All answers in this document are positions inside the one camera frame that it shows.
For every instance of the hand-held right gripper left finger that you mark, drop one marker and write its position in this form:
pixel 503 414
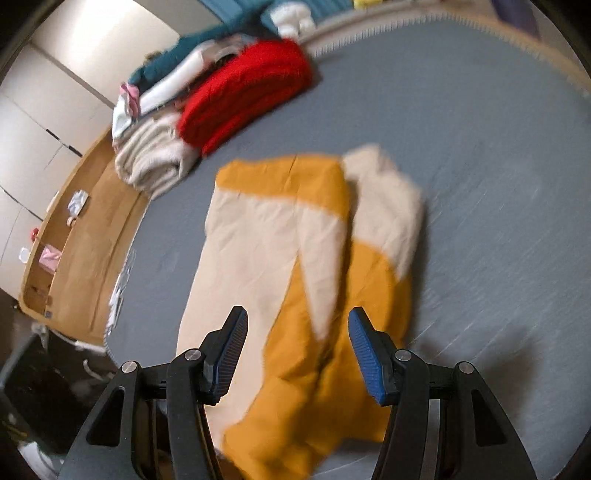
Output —
pixel 228 355

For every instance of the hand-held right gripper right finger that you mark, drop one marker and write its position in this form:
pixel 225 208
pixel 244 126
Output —
pixel 367 355

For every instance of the beige and yellow hooded jacket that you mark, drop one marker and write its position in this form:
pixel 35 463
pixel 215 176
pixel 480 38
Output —
pixel 258 240

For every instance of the black bin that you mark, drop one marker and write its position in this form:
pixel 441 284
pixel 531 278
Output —
pixel 41 397

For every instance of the pink packet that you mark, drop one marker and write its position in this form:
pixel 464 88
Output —
pixel 48 256

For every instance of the grey bed mattress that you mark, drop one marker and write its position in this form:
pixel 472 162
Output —
pixel 485 184

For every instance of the cream folded blanket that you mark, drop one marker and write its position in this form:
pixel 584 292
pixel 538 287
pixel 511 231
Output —
pixel 152 161

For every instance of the white packet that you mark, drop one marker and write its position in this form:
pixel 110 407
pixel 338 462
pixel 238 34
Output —
pixel 78 202

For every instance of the small white item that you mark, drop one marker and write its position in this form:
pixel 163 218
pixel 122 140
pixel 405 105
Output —
pixel 24 254

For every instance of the small red item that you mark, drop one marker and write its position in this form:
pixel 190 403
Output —
pixel 33 234

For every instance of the red folded blanket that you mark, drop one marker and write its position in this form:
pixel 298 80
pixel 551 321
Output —
pixel 249 83

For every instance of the stack of folded bedding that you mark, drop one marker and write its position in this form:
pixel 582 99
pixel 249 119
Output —
pixel 175 78

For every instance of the white plush toy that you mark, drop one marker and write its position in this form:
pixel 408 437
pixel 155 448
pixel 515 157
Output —
pixel 291 21

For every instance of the purple box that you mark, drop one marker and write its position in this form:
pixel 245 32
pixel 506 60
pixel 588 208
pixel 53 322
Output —
pixel 517 16

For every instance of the wooden bed frame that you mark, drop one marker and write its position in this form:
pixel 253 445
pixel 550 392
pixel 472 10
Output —
pixel 92 240

